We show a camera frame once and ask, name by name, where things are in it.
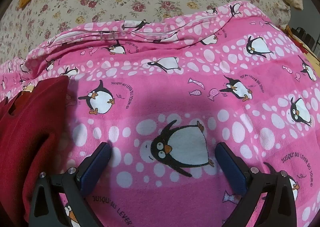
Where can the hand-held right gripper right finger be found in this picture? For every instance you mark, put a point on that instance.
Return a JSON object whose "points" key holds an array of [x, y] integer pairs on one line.
{"points": [[231, 170]]}

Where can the pink penguin printed blanket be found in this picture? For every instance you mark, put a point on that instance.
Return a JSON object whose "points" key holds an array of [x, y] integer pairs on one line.
{"points": [[175, 87]]}

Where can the dark slatted object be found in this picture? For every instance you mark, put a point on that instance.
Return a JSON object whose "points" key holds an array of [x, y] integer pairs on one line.
{"points": [[308, 37]]}

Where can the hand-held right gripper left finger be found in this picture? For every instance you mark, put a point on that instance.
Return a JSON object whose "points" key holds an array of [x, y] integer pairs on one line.
{"points": [[96, 169]]}

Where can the yellow cloth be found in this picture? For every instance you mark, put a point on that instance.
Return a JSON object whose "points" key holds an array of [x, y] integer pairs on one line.
{"points": [[297, 42]]}

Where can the dark red garment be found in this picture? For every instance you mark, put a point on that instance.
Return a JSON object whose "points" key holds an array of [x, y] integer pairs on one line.
{"points": [[30, 129]]}

